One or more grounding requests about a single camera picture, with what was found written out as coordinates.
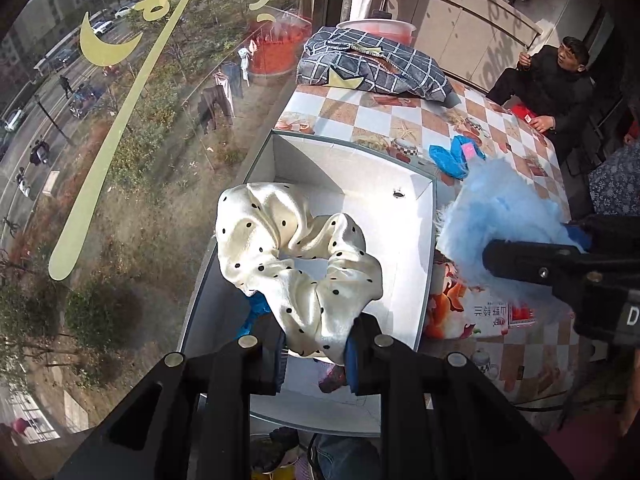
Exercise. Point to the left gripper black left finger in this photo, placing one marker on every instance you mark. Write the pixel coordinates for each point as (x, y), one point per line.
(188, 417)

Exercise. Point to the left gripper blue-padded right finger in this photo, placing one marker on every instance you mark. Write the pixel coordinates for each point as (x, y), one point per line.
(442, 418)

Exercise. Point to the dark striped knitted sleeve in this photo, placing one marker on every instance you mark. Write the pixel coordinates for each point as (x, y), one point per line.
(332, 379)

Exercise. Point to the blue knitted cloth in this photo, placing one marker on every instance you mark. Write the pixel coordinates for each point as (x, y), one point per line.
(258, 307)

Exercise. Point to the fluffy light blue scrunchie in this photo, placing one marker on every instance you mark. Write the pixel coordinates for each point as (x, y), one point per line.
(496, 203)

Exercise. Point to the pink foam sponge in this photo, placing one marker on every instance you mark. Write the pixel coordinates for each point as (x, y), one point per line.
(468, 151)

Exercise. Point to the white polka dot scrunchie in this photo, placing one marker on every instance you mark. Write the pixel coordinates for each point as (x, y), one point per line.
(314, 271)

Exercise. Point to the person in floral clothing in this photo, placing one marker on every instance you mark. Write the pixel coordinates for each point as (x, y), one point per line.
(614, 185)

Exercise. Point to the patterned checkered tablecloth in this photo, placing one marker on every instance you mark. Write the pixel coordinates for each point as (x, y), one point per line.
(532, 361)

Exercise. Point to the printed snack package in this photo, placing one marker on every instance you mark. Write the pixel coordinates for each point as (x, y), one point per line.
(457, 311)

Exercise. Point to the blue crumpled cloth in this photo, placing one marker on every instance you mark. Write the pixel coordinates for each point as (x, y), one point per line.
(450, 161)

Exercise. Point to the seated person in black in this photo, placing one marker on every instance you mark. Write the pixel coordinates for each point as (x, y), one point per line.
(554, 86)

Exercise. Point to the pink plastic basin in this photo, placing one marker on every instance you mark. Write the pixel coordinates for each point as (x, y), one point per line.
(395, 30)

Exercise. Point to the checked dark blue cushion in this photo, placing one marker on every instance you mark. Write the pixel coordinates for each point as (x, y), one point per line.
(351, 59)

